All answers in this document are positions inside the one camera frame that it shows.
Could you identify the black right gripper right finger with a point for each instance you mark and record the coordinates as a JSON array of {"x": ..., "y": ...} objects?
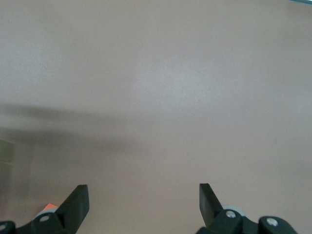
[{"x": 209, "y": 209}]

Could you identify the orange foam cube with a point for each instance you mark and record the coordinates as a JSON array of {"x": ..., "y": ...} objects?
[{"x": 50, "y": 207}]

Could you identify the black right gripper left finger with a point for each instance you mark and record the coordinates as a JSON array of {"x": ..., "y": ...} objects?
[{"x": 73, "y": 212}]

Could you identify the green foam cube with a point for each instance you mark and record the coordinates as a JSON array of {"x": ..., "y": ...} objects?
[{"x": 5, "y": 152}]

